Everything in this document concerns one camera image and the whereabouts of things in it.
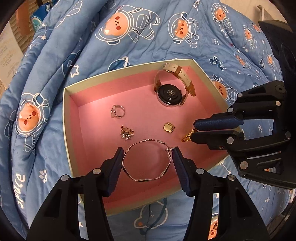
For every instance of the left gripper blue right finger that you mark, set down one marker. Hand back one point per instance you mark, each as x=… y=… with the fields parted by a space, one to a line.
x=185 y=169

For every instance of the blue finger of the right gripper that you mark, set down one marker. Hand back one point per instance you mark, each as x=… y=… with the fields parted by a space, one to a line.
x=218 y=122
x=215 y=140

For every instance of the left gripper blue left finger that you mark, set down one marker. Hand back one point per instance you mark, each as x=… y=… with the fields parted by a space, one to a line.
x=111 y=169

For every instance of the silver snowflake brooch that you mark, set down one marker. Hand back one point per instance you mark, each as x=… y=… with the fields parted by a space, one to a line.
x=126 y=133

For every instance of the rose gold wrist watch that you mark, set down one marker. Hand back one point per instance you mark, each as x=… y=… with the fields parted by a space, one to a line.
x=168 y=94

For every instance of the mint box pink interior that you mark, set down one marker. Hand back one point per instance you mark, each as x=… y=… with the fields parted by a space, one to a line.
x=94 y=109

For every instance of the blue space bear quilt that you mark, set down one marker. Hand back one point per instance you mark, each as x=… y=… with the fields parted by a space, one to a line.
x=42 y=200

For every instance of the white tall cardboard box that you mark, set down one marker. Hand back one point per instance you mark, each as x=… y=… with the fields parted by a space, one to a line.
x=10 y=55

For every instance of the blue tissue pack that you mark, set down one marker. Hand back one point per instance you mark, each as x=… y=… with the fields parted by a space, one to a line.
x=38 y=16

